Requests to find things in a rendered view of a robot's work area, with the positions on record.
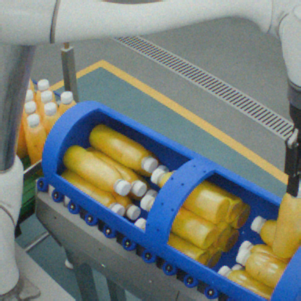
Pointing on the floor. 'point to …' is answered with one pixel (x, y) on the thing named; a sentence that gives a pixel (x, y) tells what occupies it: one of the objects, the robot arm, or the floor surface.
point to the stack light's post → (70, 72)
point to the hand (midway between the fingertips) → (299, 177)
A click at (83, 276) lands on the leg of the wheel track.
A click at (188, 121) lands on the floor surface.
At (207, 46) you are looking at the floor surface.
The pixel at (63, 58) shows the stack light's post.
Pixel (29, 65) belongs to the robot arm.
